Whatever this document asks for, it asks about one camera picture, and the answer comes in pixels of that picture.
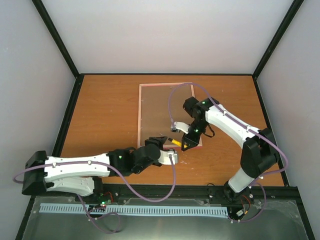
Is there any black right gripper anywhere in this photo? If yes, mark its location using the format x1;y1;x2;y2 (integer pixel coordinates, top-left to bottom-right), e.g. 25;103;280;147
181;119;209;151

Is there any yellow handled screwdriver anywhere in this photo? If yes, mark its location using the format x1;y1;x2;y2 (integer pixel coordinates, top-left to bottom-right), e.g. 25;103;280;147
159;133;188;148

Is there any pink picture frame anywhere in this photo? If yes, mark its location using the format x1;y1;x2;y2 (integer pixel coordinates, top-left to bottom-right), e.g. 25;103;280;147
137;82;195;147

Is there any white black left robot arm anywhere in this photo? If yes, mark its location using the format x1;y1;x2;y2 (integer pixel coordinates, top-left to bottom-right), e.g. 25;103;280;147
22;136;177;202

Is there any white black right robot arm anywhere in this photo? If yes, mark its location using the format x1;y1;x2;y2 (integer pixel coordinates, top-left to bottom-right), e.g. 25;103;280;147
174;97;280;203

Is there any left controller board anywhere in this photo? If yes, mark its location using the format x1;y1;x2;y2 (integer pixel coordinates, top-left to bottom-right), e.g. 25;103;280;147
88;191;114;212

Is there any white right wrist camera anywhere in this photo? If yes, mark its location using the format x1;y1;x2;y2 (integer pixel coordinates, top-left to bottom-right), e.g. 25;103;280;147
170;121;190;134

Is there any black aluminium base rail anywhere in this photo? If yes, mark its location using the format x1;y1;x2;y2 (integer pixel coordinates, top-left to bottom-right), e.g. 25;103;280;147
33;182;300;207

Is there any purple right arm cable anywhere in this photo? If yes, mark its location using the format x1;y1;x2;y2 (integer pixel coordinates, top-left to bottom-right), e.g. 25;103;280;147
167;82;290;223

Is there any right connector with wires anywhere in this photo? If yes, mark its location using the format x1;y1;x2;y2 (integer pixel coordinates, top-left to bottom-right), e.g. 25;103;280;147
236;193;253;219

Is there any metal base plate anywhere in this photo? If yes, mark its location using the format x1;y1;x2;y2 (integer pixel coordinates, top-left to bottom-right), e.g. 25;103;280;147
22;199;310;240

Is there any light blue cable duct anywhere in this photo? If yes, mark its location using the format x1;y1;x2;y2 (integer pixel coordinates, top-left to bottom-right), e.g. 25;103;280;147
38;203;228;219

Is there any black enclosure post right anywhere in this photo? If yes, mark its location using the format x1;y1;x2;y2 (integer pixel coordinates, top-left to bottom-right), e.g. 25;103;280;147
252;0;304;81

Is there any black enclosure post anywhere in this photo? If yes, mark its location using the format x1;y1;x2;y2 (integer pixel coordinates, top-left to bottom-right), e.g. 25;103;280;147
32;0;80;79
252;0;304;81

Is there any black enclosure post left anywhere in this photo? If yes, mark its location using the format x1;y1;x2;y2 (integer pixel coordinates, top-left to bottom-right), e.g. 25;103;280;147
32;0;80;79

